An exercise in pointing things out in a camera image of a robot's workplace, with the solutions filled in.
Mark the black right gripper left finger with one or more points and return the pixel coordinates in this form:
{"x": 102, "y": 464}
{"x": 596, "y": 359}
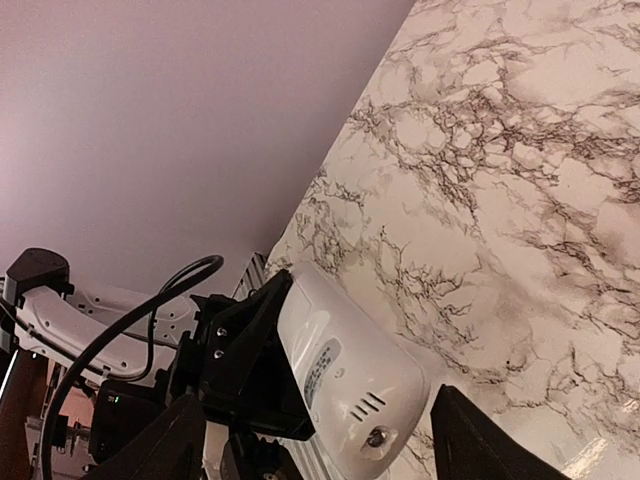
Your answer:
{"x": 171, "y": 447}

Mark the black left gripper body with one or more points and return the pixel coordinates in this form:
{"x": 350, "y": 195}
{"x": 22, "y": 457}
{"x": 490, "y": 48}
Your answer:
{"x": 124, "y": 410}

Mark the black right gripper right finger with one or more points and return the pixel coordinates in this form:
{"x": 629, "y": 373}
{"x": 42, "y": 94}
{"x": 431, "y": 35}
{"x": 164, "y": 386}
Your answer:
{"x": 468, "y": 445}

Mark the white remote control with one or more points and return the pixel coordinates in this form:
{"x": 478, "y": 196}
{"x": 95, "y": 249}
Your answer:
{"x": 364, "y": 393}

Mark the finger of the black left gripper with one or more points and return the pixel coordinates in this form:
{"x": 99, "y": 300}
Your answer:
{"x": 246, "y": 381}

